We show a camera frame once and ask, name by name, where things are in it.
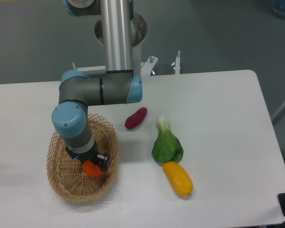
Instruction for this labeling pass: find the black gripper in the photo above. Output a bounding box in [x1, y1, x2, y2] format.
[65, 145, 110, 171]

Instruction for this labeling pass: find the orange fruit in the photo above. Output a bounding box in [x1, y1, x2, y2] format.
[83, 161, 104, 178]

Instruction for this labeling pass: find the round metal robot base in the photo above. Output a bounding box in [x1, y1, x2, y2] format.
[95, 12, 148, 47]

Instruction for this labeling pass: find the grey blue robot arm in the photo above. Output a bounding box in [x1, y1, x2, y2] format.
[51, 0, 143, 171]

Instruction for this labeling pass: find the woven wicker basket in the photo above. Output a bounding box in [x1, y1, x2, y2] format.
[47, 114, 119, 203]

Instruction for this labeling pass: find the purple sweet potato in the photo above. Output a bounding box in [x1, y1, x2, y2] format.
[124, 107, 148, 129]

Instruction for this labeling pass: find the green bok choy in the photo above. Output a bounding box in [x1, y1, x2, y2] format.
[152, 115, 183, 163]

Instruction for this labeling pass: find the yellow mango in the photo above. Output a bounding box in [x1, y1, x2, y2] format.
[162, 161, 194, 196]

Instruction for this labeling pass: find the white metal bracket right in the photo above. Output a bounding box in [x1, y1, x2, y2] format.
[171, 50, 182, 75]

